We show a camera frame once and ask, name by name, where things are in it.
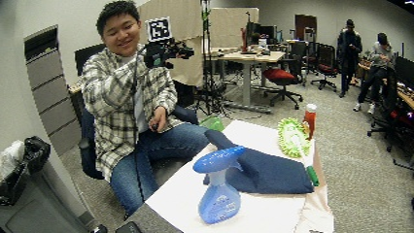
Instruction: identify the green microfibre duster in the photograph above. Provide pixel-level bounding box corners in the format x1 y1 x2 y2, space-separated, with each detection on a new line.
277 117 321 187

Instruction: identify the black tripod stand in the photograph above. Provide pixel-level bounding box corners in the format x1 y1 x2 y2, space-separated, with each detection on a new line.
192 0 232 117

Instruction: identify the red sauce bottle white cap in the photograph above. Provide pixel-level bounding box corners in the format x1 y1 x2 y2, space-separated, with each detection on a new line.
301 103 319 142

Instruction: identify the dark blue office chair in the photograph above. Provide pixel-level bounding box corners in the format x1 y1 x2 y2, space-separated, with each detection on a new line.
74 43 201 181

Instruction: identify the translucent green container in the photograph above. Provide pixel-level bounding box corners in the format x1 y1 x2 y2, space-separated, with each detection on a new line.
199 116 227 133

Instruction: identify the black glove cable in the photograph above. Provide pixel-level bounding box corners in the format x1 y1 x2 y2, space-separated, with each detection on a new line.
128 52 151 198

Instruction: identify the brown door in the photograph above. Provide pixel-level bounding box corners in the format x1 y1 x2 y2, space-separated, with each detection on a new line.
295 14 319 42

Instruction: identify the white marker cube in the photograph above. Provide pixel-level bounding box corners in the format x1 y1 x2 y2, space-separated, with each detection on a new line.
145 17 173 43

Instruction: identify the navy blue cloth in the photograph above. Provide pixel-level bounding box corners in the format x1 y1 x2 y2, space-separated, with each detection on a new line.
204 129 316 195

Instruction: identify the red seat office chair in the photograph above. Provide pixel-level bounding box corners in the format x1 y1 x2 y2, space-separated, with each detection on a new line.
261 42 308 111

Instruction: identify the large black monitor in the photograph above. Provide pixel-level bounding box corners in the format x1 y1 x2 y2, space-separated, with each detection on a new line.
393 55 414 90

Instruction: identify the black mesh office chair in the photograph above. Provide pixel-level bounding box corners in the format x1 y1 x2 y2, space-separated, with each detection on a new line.
309 43 341 92

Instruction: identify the black bin bag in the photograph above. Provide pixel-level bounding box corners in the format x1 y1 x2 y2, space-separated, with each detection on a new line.
0 135 52 207

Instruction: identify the light wooden office desk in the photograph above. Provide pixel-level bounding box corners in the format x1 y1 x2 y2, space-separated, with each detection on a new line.
209 48 288 115

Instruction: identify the black computer monitor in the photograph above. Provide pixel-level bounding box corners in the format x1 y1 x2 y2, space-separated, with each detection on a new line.
253 24 280 45

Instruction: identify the the person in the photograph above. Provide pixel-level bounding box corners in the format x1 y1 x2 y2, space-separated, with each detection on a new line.
80 0 211 218

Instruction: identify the blue spray bottle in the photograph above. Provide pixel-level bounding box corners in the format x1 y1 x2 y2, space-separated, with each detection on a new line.
192 145 247 225

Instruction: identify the beige partition board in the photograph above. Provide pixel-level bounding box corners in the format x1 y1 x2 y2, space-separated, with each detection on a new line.
208 7 261 50

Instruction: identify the black smartphone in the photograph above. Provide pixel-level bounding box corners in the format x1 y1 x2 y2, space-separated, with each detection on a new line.
115 221 144 233

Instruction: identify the grey filing cabinet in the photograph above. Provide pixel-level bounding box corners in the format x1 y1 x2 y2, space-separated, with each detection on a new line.
23 24 83 156

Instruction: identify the white table cover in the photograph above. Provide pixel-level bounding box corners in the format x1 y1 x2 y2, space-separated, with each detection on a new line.
145 119 336 233

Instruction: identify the grey waste bin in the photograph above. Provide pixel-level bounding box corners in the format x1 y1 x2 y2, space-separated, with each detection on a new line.
0 161 98 233

